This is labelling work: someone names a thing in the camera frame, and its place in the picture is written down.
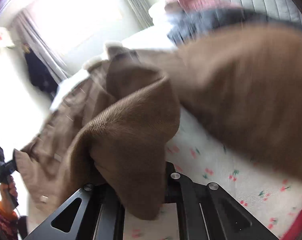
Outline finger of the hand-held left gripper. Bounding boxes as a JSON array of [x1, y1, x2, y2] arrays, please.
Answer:
[[5, 149, 20, 174]]

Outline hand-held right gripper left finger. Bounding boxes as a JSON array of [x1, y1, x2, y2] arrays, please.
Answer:
[[23, 183, 126, 240]]

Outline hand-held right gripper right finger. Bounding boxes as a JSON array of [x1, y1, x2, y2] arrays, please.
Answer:
[[164, 162, 279, 240]]

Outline brown coat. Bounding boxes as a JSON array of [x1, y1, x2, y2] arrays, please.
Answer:
[[15, 27, 302, 220]]

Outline person's left forearm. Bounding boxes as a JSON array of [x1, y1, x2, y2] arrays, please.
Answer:
[[0, 201, 19, 240]]

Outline dark hanging clothes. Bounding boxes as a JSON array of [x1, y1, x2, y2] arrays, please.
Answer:
[[22, 43, 61, 98]]

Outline person's left hand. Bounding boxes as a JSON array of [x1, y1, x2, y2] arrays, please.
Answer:
[[0, 176, 19, 201]]

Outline cherry print bed sheet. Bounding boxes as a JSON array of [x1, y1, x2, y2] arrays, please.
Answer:
[[123, 110, 302, 240]]

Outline grey curtain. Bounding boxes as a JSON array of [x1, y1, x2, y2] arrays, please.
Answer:
[[12, 12, 72, 81], [113, 0, 154, 28]]

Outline red cloth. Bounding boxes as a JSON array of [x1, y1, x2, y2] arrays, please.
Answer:
[[280, 199, 302, 240]]

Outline white duvet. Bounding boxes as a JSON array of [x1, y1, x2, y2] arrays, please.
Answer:
[[50, 27, 182, 111]]

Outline black puffer jacket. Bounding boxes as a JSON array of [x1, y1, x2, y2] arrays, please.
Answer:
[[166, 6, 302, 47]]

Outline bright window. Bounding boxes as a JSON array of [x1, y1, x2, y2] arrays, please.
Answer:
[[28, 0, 132, 56]]

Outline pink velvet garment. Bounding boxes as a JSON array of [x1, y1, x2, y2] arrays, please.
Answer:
[[165, 0, 242, 12]]

